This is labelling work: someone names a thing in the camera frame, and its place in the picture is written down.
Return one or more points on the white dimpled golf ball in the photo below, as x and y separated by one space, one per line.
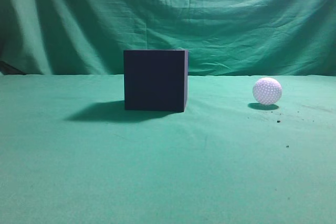
267 91

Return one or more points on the green backdrop cloth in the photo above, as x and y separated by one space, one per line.
223 37

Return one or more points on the dark blue cube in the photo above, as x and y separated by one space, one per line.
155 80

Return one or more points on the green table cloth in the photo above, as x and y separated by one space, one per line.
71 153

